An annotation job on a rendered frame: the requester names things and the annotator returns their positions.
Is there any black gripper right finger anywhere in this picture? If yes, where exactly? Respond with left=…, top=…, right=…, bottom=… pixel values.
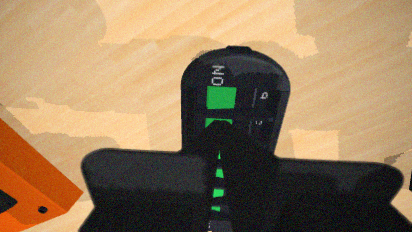
left=219, top=120, right=405, bottom=232

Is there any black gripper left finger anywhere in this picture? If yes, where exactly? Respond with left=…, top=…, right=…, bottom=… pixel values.
left=80, top=120, right=222, bottom=232

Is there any dark grey controller unit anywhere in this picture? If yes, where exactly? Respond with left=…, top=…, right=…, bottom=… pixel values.
left=181, top=45, right=291, bottom=232

